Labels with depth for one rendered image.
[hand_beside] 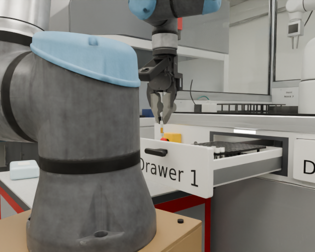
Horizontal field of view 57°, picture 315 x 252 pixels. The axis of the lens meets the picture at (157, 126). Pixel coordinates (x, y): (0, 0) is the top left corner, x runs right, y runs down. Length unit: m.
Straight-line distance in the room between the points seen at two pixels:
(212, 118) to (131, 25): 0.83
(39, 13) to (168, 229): 0.33
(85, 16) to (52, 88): 1.27
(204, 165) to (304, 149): 0.33
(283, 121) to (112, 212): 0.68
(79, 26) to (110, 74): 1.24
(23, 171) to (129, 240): 0.86
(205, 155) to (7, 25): 0.43
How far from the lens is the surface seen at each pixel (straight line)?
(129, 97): 0.31
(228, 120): 1.02
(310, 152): 0.86
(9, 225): 0.44
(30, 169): 1.14
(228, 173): 0.72
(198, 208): 1.03
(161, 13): 0.77
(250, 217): 1.02
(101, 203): 0.31
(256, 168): 0.81
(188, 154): 0.67
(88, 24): 1.55
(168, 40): 0.85
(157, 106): 0.85
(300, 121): 0.89
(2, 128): 0.39
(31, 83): 0.33
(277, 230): 0.98
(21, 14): 0.43
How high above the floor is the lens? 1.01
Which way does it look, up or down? 4 degrees down
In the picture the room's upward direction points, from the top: straight up
